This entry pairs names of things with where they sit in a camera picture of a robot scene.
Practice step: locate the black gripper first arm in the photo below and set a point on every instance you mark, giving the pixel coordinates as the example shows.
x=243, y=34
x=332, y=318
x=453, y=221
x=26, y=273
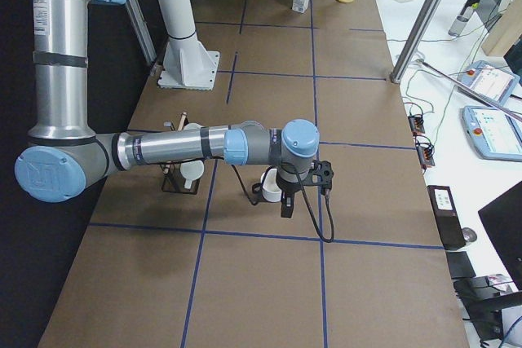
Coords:
x=285, y=190

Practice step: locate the white mug with black handle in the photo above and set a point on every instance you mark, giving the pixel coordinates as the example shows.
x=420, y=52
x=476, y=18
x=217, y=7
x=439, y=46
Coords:
x=267, y=189

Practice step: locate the white cup in rack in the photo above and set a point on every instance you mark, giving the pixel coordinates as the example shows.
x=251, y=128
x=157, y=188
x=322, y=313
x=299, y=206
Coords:
x=192, y=172

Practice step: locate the black power box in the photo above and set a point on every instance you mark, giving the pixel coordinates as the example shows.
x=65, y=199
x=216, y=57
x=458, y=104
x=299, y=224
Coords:
x=446, y=217

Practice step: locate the teach pendant near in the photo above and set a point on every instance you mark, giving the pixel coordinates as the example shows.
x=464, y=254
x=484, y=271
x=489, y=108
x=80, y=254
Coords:
x=492, y=133

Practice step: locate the teach pendant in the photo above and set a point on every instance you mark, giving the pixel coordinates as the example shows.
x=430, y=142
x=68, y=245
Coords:
x=492, y=133
x=494, y=82

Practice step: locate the teach pendant far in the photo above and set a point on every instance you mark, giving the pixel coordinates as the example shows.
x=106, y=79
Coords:
x=494, y=82

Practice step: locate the grey water bottle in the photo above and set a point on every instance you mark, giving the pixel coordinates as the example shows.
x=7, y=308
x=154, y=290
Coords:
x=463, y=17

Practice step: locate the black wire dish rack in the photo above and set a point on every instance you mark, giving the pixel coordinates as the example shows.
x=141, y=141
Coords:
x=172, y=179

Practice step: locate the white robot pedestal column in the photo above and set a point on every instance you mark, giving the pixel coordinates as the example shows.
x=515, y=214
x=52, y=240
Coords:
x=187, y=64

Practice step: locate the grabber stick with green handle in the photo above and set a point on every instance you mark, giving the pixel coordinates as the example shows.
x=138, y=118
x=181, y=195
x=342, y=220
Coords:
x=481, y=98

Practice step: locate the aluminium frame post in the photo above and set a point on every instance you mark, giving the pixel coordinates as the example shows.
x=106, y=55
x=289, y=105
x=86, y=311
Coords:
x=424, y=17

